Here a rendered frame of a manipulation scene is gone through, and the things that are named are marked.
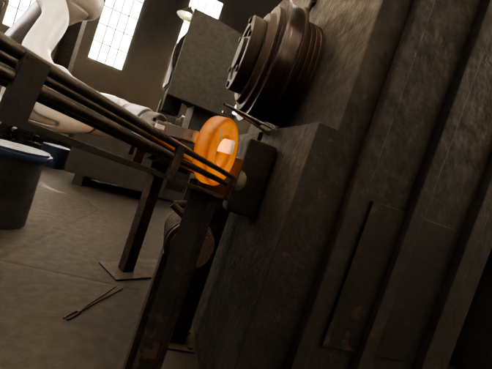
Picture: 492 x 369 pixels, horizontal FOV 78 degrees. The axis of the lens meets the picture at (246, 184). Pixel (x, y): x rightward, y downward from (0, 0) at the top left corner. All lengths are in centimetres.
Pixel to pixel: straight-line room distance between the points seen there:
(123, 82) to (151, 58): 126
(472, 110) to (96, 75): 1113
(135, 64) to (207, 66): 776
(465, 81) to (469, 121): 12
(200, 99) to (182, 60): 47
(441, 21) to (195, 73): 312
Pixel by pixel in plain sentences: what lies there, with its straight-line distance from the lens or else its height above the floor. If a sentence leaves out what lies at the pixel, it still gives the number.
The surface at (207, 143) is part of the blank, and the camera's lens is 62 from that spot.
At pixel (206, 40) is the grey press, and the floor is 201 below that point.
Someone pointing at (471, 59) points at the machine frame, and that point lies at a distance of 107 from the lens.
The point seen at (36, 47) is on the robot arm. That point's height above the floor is 80.
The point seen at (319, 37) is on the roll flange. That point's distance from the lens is 119.
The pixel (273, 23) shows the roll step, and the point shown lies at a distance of 117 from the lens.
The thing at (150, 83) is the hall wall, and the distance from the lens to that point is 1139.
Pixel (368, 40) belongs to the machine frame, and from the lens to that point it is 90.
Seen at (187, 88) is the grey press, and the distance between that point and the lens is 382.
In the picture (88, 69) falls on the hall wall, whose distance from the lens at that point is 1170.
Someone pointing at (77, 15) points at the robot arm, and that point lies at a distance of 132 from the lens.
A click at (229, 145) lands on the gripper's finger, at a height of 74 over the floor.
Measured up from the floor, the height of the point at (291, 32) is 116.
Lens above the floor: 69
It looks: 2 degrees down
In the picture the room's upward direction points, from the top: 19 degrees clockwise
